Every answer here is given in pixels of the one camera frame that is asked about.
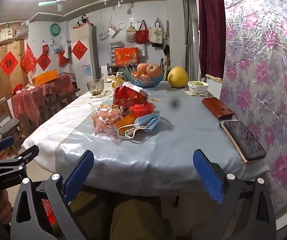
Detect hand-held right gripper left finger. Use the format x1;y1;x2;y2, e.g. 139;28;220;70
10;150;95;240

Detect blue face mask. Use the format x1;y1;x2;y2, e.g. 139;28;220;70
117;114;161;138

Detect white refrigerator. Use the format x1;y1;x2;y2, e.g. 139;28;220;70
70;25;100;80

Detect red plastic net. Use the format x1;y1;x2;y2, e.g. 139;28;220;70
130;102;155;117

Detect red phone case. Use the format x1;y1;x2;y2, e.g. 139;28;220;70
202;97;235;120

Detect person's left hand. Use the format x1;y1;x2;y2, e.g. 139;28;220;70
0;189;13;225

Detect red plastic bag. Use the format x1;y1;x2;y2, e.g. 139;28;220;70
20;43;37;73

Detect red gift box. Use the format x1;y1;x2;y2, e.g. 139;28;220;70
114;47;139;66

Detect orange packet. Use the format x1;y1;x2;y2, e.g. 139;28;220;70
115;114;136;130

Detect white tablecloth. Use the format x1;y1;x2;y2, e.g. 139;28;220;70
21;90;114;180

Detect orange box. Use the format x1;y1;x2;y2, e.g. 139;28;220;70
31;69;59;86

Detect clear plastic bag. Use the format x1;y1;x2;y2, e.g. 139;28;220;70
106;24;120;38

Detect white ceramic bowl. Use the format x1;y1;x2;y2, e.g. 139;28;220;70
188;80;209;92

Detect woven hanging bag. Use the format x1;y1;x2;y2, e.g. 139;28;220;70
0;23;14;46
14;21;29;40

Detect teal round basin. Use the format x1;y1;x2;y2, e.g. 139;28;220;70
50;23;61;37

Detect red printed carton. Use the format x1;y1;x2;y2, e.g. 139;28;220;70
0;146;12;160

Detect side table with red cloth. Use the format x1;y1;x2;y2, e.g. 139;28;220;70
11;74;74;128

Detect red foil snack bag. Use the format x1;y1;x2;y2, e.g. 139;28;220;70
113;85;149;107

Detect apple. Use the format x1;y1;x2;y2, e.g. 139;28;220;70
137;63;150;75
146;64;162;77

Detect grey shelf rack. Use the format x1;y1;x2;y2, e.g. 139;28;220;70
110;41;124;65

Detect yellow plastic bag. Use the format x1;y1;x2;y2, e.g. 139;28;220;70
111;76;125;88

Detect pink clear wrapper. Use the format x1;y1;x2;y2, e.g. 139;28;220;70
92;105;126;135

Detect floral plastic sheet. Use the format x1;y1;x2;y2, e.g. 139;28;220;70
220;0;287;220

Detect wooden chair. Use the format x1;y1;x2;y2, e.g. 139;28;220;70
0;97;28;155

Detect red diamond poster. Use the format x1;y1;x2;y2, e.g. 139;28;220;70
58;51;70;67
0;51;19;76
71;40;88;60
36;54;51;71

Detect person's olive trousers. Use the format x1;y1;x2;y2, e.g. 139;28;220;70
70;187;170;240

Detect black smartphone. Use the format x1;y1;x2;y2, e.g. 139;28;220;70
220;121;267;164

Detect white tote bag green print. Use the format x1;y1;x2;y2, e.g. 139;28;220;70
149;19;164;43

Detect blue glass fruit bowl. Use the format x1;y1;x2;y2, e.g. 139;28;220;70
123;65;165;88

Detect plush toy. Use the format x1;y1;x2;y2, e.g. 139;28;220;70
73;15;94;29

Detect red tote bag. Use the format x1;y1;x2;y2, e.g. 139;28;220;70
135;20;149;44

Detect beige bag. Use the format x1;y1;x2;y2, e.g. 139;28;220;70
126;23;137;42

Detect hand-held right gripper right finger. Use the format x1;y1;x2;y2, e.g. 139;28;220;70
192;149;277;240

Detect maroon curtain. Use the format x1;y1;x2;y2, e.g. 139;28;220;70
198;0;226;83

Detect yellow pomelo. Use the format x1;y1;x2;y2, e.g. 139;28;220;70
168;66;189;88

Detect wooden bench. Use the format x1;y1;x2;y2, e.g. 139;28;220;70
40;88;81;127

